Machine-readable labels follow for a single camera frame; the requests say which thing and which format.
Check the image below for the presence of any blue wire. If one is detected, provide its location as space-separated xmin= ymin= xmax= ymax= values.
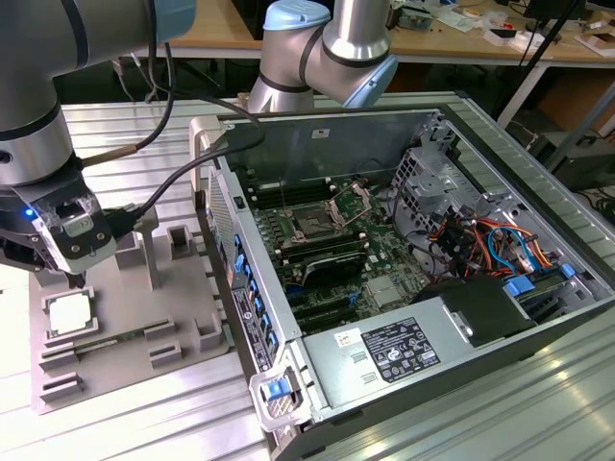
xmin=486 ymin=224 xmax=547 ymax=278

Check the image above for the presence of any metal socket cover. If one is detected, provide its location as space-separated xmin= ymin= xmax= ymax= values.
xmin=326 ymin=182 xmax=377 ymax=228

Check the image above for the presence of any silver CPU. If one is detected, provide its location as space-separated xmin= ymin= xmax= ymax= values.
xmin=47 ymin=295 xmax=96 ymax=336

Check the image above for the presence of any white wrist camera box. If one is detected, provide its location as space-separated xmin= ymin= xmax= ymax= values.
xmin=34 ymin=191 xmax=119 ymax=276

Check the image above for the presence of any green motherboard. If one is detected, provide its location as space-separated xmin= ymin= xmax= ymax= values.
xmin=239 ymin=172 xmax=433 ymax=337

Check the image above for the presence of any black monitor stand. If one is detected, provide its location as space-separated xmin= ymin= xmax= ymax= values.
xmin=522 ymin=0 xmax=588 ymax=20

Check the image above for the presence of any silver chipset heatsink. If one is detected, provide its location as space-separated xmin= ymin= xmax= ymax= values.
xmin=365 ymin=277 xmax=410 ymax=307

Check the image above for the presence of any metal drive cage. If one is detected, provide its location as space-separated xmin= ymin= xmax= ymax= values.
xmin=388 ymin=146 xmax=481 ymax=236

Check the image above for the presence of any black RAM slot bank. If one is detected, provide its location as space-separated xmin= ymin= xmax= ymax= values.
xmin=274 ymin=229 xmax=370 ymax=266
xmin=245 ymin=176 xmax=335 ymax=210

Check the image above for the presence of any grey parts rack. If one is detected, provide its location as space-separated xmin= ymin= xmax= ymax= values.
xmin=29 ymin=206 xmax=232 ymax=417

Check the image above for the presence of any green RAM stick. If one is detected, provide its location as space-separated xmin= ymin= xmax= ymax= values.
xmin=76 ymin=328 xmax=150 ymax=352

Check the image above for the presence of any small white box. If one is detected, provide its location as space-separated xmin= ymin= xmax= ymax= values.
xmin=483 ymin=26 xmax=529 ymax=49

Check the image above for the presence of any open PC case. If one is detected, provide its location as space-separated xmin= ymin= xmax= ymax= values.
xmin=188 ymin=106 xmax=615 ymax=461

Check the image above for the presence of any CPU socket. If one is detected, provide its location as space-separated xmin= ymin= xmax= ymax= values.
xmin=290 ymin=206 xmax=337 ymax=241

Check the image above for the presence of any black computer tower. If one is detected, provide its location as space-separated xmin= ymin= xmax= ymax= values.
xmin=552 ymin=136 xmax=615 ymax=193

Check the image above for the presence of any thick black camera cable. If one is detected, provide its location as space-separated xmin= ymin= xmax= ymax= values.
xmin=103 ymin=0 xmax=266 ymax=237

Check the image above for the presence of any black fan shroud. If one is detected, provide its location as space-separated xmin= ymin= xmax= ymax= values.
xmin=415 ymin=276 xmax=537 ymax=350

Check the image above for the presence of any orange wire bundle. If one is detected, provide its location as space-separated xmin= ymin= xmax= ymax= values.
xmin=473 ymin=218 xmax=563 ymax=270

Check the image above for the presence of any silver power supply unit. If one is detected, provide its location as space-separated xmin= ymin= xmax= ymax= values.
xmin=301 ymin=296 xmax=475 ymax=410

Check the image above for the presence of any brown cardboard piece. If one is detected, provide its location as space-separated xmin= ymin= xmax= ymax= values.
xmin=576 ymin=32 xmax=615 ymax=57

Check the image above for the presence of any black cable with brown sleeve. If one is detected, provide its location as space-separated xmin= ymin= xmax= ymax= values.
xmin=79 ymin=40 xmax=175 ymax=167

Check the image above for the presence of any black expansion slot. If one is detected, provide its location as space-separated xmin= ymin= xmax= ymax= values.
xmin=286 ymin=293 xmax=348 ymax=316
xmin=293 ymin=306 xmax=360 ymax=335

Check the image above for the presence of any grey green circuit device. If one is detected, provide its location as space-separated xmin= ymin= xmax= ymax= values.
xmin=392 ymin=2 xmax=436 ymax=31

